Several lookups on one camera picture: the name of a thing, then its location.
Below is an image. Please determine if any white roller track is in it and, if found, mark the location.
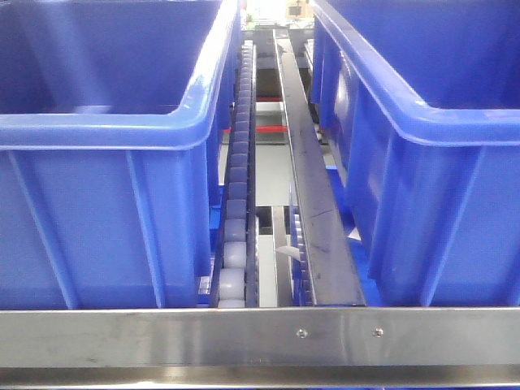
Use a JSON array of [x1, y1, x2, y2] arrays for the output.
[[210, 40, 258, 308]]

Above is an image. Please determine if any large blue bin left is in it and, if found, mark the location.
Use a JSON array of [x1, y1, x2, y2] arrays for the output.
[[1, 1, 240, 310]]

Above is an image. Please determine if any large blue bin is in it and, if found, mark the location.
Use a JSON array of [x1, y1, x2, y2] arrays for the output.
[[1, 1, 240, 310], [313, 1, 519, 306]]

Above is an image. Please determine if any large blue bin right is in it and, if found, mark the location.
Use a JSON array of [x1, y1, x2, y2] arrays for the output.
[[313, 1, 519, 306]]

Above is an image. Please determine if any steel divider rail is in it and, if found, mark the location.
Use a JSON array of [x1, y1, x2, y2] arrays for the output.
[[273, 30, 366, 306]]

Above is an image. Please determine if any steel front rail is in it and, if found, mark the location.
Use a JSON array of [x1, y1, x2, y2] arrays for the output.
[[1, 308, 519, 389]]

